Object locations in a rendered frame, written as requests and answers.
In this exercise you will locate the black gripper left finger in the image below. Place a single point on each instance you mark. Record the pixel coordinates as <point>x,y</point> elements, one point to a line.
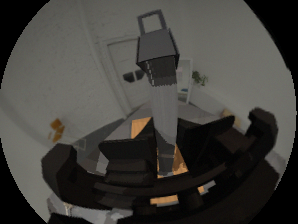
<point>142,146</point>

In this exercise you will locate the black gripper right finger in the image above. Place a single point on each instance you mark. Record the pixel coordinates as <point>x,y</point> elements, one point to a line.
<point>192,138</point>

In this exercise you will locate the wooden board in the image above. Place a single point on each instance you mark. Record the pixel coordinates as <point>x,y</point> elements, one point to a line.
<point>178,166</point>

